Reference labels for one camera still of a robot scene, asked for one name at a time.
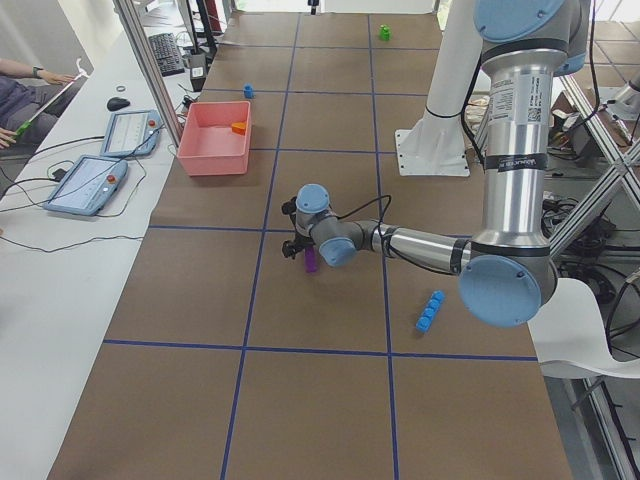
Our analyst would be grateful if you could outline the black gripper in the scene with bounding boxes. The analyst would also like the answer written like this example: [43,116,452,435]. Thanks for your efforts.
[281,196,313,259]

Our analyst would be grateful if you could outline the purple block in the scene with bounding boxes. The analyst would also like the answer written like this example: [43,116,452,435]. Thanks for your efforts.
[304,246,318,274]

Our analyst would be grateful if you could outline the orange block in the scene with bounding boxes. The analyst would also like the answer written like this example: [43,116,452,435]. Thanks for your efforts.
[231,122,249,135]

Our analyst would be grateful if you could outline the long blue four-stud block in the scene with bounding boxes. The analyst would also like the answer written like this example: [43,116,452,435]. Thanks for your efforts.
[416,290,446,333]

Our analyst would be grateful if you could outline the green block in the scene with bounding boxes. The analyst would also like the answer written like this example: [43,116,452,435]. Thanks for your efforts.
[378,24,391,42]

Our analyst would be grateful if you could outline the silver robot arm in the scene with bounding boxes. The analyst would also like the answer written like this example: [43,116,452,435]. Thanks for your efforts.
[282,1,591,327]

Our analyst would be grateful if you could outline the pink plastic box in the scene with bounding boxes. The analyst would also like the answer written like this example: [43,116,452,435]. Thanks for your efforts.
[177,101,252,176]

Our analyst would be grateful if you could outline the far teach pendant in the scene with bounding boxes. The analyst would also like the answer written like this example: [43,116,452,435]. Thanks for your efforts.
[100,110,163,158]

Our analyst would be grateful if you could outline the teach pendant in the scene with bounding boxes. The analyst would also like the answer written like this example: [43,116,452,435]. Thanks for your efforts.
[43,155,129,216]
[100,110,163,158]

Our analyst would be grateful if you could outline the near teach pendant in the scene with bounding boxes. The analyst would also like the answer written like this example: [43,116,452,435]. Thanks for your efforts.
[43,155,129,216]

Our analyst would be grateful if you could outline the black computer mouse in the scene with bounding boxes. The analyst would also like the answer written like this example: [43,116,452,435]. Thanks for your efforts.
[106,97,131,112]

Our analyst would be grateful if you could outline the black keyboard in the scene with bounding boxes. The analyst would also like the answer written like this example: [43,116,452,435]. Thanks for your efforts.
[148,33,185,77]

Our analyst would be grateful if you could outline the person at desk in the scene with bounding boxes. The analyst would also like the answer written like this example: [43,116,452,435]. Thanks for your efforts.
[1,59,83,149]

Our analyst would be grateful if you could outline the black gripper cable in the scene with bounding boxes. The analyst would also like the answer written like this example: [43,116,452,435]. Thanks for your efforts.
[334,193,394,224]

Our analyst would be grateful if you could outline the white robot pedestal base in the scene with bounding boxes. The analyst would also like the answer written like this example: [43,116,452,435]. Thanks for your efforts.
[395,0,482,177]

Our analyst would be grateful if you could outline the aluminium frame post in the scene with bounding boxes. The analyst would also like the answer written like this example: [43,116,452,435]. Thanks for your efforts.
[113,0,183,148]

